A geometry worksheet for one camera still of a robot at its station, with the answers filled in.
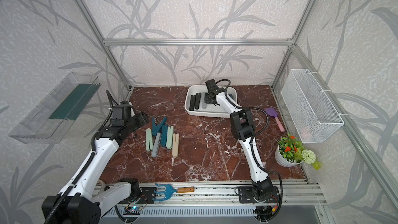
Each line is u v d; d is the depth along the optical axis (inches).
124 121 23.2
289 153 28.4
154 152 33.6
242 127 25.3
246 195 29.0
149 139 35.8
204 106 42.3
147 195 29.0
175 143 35.2
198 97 44.0
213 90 32.9
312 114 24.4
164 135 36.4
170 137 36.0
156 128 38.0
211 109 41.3
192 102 42.8
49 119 25.2
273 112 41.7
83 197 15.3
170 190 30.1
